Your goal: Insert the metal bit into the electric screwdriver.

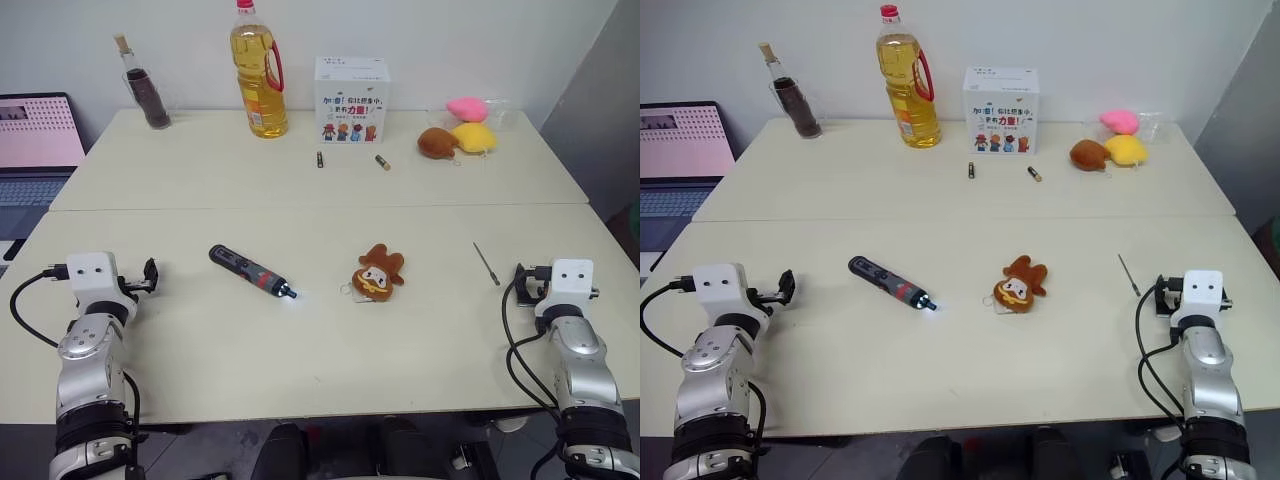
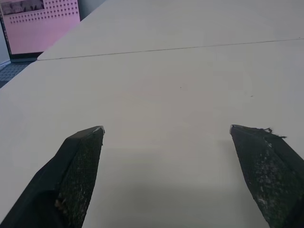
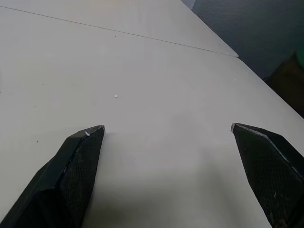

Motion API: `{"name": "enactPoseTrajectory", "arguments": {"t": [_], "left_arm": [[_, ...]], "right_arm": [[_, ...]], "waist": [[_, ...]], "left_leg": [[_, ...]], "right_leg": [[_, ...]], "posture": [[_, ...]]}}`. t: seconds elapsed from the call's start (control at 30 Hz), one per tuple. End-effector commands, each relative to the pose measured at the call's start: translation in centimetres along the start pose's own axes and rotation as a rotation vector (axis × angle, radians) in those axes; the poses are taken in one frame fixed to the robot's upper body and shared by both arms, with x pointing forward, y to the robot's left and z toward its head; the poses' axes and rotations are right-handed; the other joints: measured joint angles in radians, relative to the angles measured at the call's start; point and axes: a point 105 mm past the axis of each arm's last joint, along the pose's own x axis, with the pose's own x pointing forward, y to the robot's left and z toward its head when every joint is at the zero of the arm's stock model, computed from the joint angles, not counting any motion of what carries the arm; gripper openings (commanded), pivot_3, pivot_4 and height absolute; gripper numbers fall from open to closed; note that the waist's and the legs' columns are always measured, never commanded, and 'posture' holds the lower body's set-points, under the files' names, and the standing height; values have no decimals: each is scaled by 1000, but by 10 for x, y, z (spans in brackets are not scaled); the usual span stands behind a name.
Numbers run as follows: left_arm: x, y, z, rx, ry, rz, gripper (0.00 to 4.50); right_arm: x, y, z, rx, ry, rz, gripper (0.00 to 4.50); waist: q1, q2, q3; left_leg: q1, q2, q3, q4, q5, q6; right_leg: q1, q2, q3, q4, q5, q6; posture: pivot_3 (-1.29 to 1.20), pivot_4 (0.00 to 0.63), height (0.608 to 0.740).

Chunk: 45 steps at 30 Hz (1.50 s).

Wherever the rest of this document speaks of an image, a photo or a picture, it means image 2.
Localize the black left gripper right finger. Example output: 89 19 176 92
229 123 304 228

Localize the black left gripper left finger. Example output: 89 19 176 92
0 125 105 228

